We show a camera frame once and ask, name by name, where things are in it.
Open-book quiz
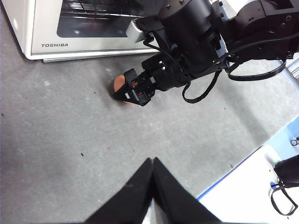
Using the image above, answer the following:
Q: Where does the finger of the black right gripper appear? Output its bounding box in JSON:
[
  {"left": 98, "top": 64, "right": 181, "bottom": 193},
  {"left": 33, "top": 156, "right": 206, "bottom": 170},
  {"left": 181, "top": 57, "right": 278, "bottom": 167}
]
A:
[
  {"left": 114, "top": 83, "right": 154, "bottom": 107},
  {"left": 123, "top": 69, "right": 154, "bottom": 90}
]

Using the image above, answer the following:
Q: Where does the pale striped panel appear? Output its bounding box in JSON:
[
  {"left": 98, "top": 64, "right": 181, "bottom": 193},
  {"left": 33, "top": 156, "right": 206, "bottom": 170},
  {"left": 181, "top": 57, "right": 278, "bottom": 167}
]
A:
[{"left": 284, "top": 53, "right": 299, "bottom": 80}]

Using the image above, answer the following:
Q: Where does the black braided cable loop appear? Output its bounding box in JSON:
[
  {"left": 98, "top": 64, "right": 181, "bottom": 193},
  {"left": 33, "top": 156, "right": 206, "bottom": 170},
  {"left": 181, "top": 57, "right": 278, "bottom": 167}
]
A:
[{"left": 181, "top": 70, "right": 222, "bottom": 105}]

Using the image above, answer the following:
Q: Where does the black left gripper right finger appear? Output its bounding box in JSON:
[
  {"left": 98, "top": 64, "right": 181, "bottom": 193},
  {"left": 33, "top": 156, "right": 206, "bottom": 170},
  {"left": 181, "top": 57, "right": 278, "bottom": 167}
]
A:
[{"left": 152, "top": 157, "right": 221, "bottom": 224}]

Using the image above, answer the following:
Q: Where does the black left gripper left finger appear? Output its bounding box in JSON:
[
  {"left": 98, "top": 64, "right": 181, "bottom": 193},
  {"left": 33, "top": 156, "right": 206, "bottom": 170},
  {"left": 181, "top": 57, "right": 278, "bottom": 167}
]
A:
[{"left": 84, "top": 158, "right": 154, "bottom": 224}]

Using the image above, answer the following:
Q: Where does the cream Toshiba toaster oven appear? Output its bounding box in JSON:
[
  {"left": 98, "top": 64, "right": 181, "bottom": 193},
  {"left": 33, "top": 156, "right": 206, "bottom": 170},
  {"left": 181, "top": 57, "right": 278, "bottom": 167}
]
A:
[{"left": 0, "top": 0, "right": 162, "bottom": 61}]

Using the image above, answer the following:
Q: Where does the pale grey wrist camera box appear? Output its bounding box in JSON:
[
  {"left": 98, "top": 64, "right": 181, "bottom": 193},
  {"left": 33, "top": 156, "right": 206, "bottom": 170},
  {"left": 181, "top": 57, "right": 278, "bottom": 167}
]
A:
[{"left": 125, "top": 19, "right": 152, "bottom": 44}]

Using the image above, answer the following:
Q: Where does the silver crumb tray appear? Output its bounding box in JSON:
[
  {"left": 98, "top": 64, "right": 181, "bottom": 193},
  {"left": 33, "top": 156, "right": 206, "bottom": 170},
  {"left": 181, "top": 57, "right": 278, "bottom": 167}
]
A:
[{"left": 43, "top": 51, "right": 155, "bottom": 63}]

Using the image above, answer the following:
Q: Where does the black cable bundle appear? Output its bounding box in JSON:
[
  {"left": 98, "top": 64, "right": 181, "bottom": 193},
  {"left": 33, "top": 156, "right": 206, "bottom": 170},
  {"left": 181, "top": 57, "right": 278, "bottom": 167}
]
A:
[{"left": 225, "top": 55, "right": 287, "bottom": 82}]

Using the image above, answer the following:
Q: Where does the brown egg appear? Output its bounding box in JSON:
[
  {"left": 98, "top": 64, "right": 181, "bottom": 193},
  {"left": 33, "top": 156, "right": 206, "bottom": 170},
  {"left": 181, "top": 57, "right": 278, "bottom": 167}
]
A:
[{"left": 113, "top": 75, "right": 131, "bottom": 104}]

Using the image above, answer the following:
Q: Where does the metal wire oven rack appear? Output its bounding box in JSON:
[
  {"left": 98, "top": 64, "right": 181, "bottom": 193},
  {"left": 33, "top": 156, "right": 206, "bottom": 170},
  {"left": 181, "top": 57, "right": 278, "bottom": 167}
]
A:
[{"left": 61, "top": 0, "right": 143, "bottom": 19}]

